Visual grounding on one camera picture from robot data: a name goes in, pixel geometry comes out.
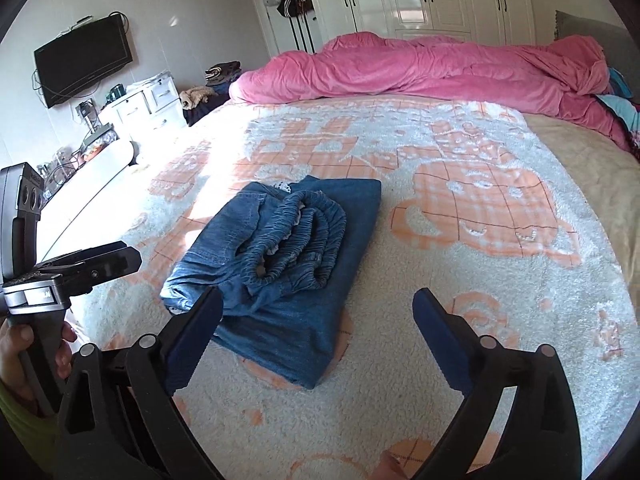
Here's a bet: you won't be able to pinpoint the blue denim pants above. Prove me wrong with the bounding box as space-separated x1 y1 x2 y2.
160 175 384 392

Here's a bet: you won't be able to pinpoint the white bed footboard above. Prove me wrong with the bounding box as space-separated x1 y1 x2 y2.
34 139 140 263

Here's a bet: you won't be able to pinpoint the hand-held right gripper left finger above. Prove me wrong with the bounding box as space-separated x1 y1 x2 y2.
55 286 225 480

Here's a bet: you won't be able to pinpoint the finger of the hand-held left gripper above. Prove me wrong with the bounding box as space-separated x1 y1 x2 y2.
37 240 143 297

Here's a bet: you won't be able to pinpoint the white door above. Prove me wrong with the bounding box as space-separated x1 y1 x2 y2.
254 0 327 59

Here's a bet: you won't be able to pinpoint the black wall television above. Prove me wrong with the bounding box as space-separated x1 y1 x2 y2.
33 13 134 110

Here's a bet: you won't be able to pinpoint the pile of dark clothes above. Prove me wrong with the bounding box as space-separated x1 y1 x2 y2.
204 61 244 87

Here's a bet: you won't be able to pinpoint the white drawer dresser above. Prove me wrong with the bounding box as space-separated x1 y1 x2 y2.
96 72 184 147

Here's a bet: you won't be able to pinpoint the white and orange printed blanket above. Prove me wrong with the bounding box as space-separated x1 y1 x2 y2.
75 95 640 480

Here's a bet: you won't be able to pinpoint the person's left hand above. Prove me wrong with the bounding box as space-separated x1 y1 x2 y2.
0 316 79 413

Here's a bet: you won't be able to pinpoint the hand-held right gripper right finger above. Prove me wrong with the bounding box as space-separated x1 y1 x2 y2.
411 287 587 480

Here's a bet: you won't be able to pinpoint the teal cloth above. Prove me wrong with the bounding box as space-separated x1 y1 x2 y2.
596 66 640 128

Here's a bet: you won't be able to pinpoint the beige crumpled cloth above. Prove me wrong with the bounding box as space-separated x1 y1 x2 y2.
179 86 215 110

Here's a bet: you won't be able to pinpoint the grey headboard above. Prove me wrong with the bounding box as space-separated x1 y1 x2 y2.
553 9 628 70

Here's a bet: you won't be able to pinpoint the beige bed sheet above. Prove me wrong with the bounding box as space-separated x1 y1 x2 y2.
520 112 640 281

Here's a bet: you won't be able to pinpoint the person's left forearm, green sleeve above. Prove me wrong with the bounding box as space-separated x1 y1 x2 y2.
0 382 60 478

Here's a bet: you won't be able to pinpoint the pink duvet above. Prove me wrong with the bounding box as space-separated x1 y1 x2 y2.
228 31 632 151

